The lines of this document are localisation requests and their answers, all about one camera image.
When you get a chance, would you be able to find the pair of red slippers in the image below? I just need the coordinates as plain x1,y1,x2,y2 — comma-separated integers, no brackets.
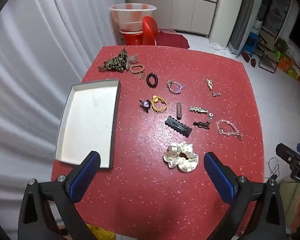
241,51,258,68

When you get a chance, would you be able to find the brown braided hair tie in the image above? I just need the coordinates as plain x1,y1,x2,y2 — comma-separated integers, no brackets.
129,64,146,80

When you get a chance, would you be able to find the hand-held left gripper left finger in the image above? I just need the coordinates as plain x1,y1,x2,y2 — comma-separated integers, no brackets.
18,151,101,240

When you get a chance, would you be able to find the black spiral hair tie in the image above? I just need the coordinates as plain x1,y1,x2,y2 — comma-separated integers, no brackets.
146,73,159,88

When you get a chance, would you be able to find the leopard print scrunchie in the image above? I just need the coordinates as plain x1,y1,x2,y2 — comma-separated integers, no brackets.
98,47,130,73

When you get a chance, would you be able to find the white polka dot scrunchie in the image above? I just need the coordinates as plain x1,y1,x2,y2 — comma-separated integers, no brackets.
163,141,199,173

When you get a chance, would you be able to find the white cabinet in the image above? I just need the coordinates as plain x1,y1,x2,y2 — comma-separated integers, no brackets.
125,0,220,38

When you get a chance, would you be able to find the black folding frame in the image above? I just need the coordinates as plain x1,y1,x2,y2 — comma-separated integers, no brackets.
259,54,278,74

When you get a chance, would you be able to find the yellow plastic bag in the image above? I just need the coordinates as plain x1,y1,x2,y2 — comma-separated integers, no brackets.
86,224,115,240

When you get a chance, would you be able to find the translucent plastic basin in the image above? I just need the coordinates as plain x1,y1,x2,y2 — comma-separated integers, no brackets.
108,3,157,32

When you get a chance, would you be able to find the purple bead hair tie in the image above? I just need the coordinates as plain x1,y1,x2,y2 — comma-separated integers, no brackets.
139,99,151,113

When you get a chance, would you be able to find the clear crystal bracelet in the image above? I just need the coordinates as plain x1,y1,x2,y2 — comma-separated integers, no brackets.
216,119,243,140

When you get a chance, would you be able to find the red plastic stool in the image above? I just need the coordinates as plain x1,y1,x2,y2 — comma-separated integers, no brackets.
119,16,158,46

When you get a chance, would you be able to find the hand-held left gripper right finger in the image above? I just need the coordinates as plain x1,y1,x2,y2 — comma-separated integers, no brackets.
204,152,287,240

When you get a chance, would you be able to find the white shallow box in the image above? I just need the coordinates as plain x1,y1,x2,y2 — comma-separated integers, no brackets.
54,79,121,169

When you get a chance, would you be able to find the grey curtain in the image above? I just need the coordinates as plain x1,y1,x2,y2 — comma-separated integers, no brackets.
227,0,258,53

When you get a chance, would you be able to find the silver star hair clip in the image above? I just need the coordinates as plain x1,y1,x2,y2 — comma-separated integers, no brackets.
189,106,208,114

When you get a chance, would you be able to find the blue plastic stool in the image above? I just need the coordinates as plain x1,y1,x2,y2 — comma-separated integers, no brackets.
244,32,259,55

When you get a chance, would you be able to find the white curtain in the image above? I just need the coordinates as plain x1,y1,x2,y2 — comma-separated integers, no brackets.
0,0,127,230

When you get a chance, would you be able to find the red cloth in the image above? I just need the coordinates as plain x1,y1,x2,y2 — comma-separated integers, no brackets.
155,29,190,49

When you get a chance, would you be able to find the black scalloped snap clip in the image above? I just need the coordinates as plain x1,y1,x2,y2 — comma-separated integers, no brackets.
165,116,192,137

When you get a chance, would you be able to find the clear plastic hair claw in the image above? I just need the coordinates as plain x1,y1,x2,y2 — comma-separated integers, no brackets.
126,54,138,69

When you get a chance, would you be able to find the thin black cable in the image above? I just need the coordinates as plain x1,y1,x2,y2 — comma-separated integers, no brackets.
265,157,280,181

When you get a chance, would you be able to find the yellow hair tie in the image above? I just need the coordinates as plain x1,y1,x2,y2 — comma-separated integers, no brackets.
151,95,167,114

